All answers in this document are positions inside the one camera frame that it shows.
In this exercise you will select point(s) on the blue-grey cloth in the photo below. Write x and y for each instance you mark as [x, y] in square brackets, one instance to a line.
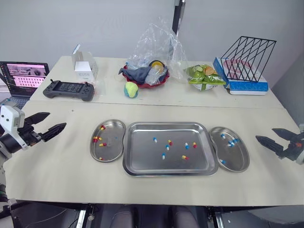
[139, 73]

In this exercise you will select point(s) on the green snack pack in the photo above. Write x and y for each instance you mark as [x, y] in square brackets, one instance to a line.
[204, 79]

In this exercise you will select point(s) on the red scalloped bowl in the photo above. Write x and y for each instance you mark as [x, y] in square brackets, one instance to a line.
[147, 85]

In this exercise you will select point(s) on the blue and white box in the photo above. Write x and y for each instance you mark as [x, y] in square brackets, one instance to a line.
[247, 86]

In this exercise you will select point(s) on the clear plastic bag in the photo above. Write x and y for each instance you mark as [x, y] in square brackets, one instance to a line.
[161, 42]

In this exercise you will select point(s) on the steel kidney dish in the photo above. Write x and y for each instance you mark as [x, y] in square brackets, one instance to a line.
[237, 156]
[111, 149]

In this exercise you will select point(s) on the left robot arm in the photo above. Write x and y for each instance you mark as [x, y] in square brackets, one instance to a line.
[9, 145]

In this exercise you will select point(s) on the clear plastic box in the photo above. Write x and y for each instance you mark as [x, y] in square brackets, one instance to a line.
[93, 69]

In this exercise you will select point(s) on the yellow round lid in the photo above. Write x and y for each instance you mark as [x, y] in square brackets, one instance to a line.
[156, 65]

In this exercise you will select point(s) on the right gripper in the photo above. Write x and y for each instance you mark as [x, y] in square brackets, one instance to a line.
[294, 148]

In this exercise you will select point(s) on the black upright post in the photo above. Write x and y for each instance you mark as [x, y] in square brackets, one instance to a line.
[178, 14]

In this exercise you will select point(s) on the rectangular steel tray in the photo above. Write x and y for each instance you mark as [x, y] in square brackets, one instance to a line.
[142, 161]

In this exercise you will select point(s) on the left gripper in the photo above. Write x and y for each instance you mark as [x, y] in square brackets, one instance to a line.
[29, 135]

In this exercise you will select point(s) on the silver table leg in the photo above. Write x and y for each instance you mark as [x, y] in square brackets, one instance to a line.
[82, 217]
[217, 218]

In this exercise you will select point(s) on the open laptop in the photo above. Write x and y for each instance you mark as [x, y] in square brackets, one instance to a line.
[23, 76]

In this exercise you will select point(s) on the grey game controller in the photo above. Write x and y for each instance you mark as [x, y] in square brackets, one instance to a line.
[69, 90]

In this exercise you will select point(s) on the green yellow blue ball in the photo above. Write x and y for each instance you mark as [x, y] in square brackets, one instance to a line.
[131, 89]

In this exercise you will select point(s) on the blue-white capsule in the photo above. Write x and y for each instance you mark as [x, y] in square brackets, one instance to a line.
[155, 139]
[187, 145]
[167, 147]
[235, 140]
[230, 143]
[223, 136]
[163, 156]
[222, 162]

